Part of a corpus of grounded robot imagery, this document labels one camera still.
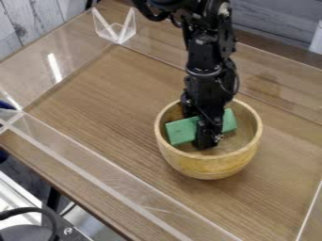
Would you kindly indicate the green rectangular block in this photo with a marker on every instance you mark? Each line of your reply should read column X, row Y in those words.
column 180, row 131

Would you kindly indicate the brown wooden bowl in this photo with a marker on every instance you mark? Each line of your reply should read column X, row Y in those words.
column 223, row 160

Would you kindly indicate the black table leg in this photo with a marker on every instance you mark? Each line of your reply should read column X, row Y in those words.
column 53, row 199

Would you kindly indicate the clear acrylic front barrier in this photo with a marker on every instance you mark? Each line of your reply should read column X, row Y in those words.
column 105, row 163

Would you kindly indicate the black metal base plate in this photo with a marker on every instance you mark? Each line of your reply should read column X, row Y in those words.
column 27, row 232

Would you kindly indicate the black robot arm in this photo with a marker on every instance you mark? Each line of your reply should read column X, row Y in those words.
column 204, row 21

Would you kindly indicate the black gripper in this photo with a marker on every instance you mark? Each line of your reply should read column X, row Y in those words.
column 208, row 90

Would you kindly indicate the clear acrylic corner bracket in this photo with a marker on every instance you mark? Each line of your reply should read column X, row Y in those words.
column 117, row 33

